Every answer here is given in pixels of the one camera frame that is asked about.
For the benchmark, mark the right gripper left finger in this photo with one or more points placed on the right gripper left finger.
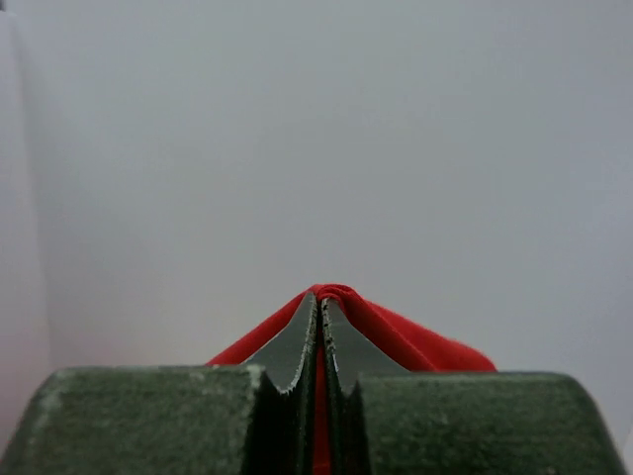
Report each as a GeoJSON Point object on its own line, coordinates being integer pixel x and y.
{"type": "Point", "coordinates": [256, 417]}

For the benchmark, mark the dark red t shirt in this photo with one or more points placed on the dark red t shirt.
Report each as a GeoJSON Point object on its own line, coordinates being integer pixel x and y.
{"type": "Point", "coordinates": [411, 345]}

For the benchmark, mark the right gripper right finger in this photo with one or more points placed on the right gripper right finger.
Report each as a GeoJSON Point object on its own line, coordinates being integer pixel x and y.
{"type": "Point", "coordinates": [385, 419]}

